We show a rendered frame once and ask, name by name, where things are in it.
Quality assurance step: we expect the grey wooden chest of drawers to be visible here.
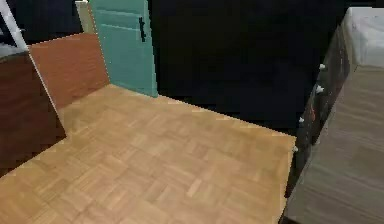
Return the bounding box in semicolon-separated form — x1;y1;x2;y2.
278;25;384;224

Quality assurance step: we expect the teal room door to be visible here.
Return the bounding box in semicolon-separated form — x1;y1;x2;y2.
87;0;159;99

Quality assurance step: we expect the black door handle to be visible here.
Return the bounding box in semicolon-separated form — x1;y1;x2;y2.
138;16;148;43

